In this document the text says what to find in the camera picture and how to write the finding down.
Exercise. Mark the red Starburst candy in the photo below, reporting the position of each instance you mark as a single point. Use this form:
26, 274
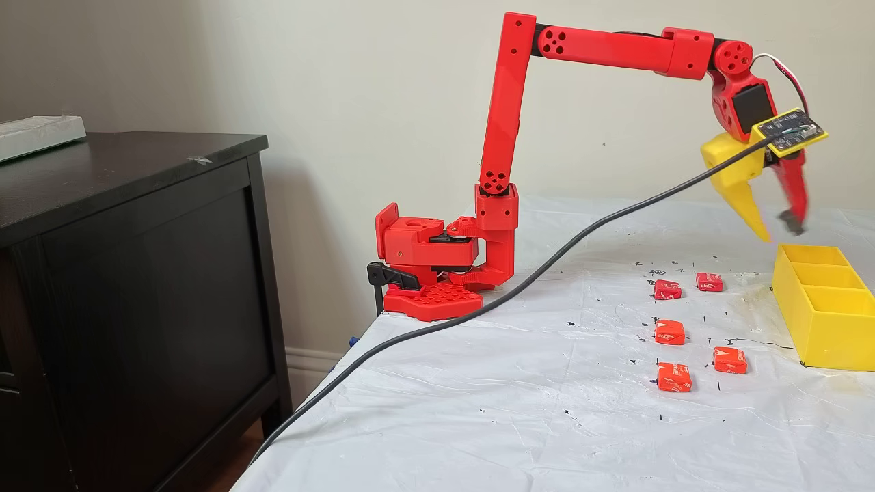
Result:
709, 281
668, 290

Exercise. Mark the orange starburst candy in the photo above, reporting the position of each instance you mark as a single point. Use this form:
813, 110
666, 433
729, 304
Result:
730, 360
670, 332
674, 377

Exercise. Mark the yellow three-compartment box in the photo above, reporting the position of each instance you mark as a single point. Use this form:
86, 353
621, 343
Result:
834, 328

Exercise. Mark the white plastic table cover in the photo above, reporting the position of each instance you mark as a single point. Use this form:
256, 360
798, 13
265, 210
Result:
513, 410

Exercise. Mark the black table clamp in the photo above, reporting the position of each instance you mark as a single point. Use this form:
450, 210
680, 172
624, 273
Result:
393, 275

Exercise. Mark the black wooden dresser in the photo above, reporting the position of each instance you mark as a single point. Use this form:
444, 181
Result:
137, 307

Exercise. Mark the white flat slab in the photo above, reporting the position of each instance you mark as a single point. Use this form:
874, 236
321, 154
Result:
41, 135

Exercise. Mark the camera board on yellow mount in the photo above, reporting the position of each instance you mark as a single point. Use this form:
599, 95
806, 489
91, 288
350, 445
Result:
789, 128

